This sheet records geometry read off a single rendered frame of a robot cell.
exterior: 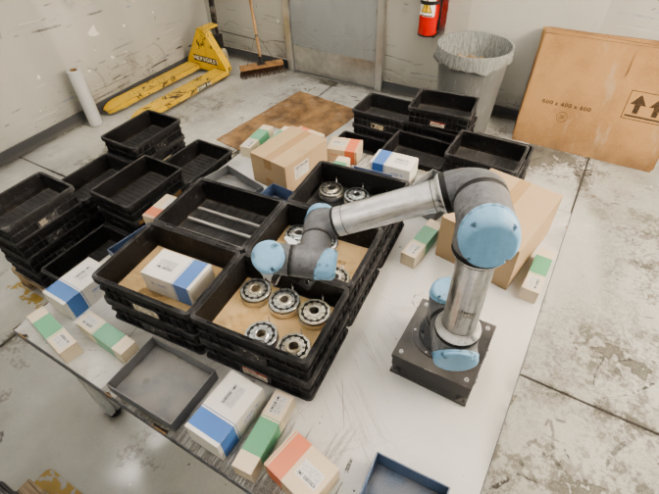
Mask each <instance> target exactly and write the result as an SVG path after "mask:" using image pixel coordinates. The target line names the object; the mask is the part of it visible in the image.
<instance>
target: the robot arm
mask: <svg viewBox="0 0 659 494"><path fill-rule="evenodd" d="M440 211H441V212H443V213H445V214H451V213H454V214H455V229H454V234H453V239H452V244H451V251H452V254H453V255H454V257H455V258H456V260H455V264H454V268H453V273H452V276H447V277H442V278H439V279H438V280H436V281H435V282H434V283H433V284H432V285H431V289H430V291H429V295H430V297H429V304H428V312H427V315H426V316H425V317H424V319H423V320H422V322H421V324H420V328H419V337H420V339H421V342H422V343H423V345H424V346H425V347H426V348H427V349H429V350H430V351H431V355H432V359H433V362H434V364H435V365H436V366H437V367H439V368H441V369H443V370H446V371H466V370H470V369H472V368H474V367H475V366H476V365H477V364H478V363H479V356H480V355H479V353H478V343H479V340H480V337H481V334H482V326H481V323H480V322H479V319H480V315H481V312H482V307H483V304H484V301H485V298H486V295H487V291H488V288H489V285H490V283H491V280H492V277H493V274H494V270H495V269H496V268H498V267H500V266H501V265H503V264H505V263H506V262H505V261H506V260H511V259H512V258H513V257H514V256H515V255H516V254H517V252H518V250H519V248H520V246H521V241H522V235H521V226H520V223H519V220H518V218H517V216H516V214H515V210H514V207H513V203H512V200H511V197H510V192H509V189H508V186H507V184H506V182H505V181H504V179H503V178H502V177H501V176H500V175H498V174H497V173H495V172H493V171H490V170H487V169H482V168H460V169H454V170H449V171H446V172H442V173H437V174H436V175H435V177H434V179H431V180H427V181H424V182H420V183H417V184H413V185H410V186H406V187H403V188H399V189H395V190H392V191H388V192H385V193H382V194H379V195H375V196H372V197H368V198H364V199H361V200H357V201H354V202H350V203H347V204H343V205H340V206H336V207H331V206H330V205H328V204H321V203H317V204H314V205H312V206H311V207H310V208H309V210H308V212H307V215H306V217H305V219H304V227H303V232H302V236H301V241H296V240H294V239H292V238H290V237H288V236H285V237H284V238H283V239H284V240H285V241H286V243H280V242H276V241H275V240H274V239H272V238H270V240H265V241H262V242H260V243H258V244H257V245H256V246H255V247H254V249H253V251H252V254H251V261H252V264H253V266H254V267H255V269H256V270H257V271H259V272H260V273H261V275H262V276H263V277H265V278H266V279H267V280H268V281H269V282H270V285H272V286H274V285H277V284H278V282H279V279H280V277H281V276H282V275H284V276H286V277H287V278H289V279H290V280H292V281H293V282H295V283H296V284H298V285H299V286H301V287H302V288H304V289H305V290H309V289H310V288H311V287H312V285H313V284H314V283H315V281H316V280H319V279H320V280H333V279H334V277H335V270H336V262H337V254H338V253H337V251H336V250H334V249H331V248H330V247H331V241H332V239H333V238H336V237H339V236H343V235H347V234H351V233H355V232H359V231H363V230H367V229H371V228H375V227H379V226H383V225H387V224H391V223H395V222H401V221H405V220H409V219H412V218H416V217H420V216H424V215H428V214H432V213H436V212H440Z"/></svg>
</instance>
